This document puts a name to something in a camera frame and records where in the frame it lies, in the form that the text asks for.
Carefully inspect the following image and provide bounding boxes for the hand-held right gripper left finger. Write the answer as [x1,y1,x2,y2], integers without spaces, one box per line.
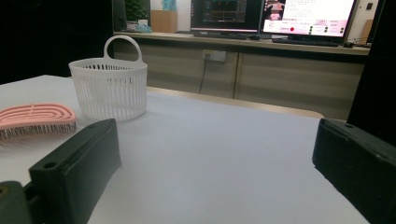
[28,118,122,224]

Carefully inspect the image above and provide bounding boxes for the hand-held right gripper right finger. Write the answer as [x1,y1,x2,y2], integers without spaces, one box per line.
[312,118,396,224]

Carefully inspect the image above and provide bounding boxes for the pink hairbrush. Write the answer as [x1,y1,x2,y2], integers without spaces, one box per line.
[0,103,78,141]

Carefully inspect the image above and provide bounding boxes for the white slotted plastic basket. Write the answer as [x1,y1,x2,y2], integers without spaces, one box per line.
[68,35,149,122]

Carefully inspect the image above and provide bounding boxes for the long beige cabinet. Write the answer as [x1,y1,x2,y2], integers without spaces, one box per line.
[113,31,372,121]

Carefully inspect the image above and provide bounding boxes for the black keyboard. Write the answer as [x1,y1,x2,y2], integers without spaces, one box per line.
[193,31,250,40]
[272,36,340,48]

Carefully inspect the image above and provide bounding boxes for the monitor with bright screen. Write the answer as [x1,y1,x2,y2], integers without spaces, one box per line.
[260,0,359,40]

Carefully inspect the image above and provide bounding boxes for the teal object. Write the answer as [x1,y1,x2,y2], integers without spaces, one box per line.
[134,23,153,34]

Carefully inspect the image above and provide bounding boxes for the green potted plant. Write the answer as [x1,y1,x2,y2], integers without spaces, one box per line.
[124,0,149,22]

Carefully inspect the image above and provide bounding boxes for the wooden box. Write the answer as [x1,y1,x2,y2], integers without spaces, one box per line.
[149,9,178,34]

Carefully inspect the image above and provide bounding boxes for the teal poster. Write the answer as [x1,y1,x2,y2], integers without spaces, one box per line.
[162,0,177,12]

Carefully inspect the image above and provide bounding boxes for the monitor with dark screen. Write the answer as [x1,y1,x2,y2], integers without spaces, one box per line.
[190,0,264,34]

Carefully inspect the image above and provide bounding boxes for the black power cable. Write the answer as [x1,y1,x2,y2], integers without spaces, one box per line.
[199,57,209,94]

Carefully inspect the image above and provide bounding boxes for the white wall socket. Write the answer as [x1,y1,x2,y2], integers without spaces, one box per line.
[202,49,227,63]

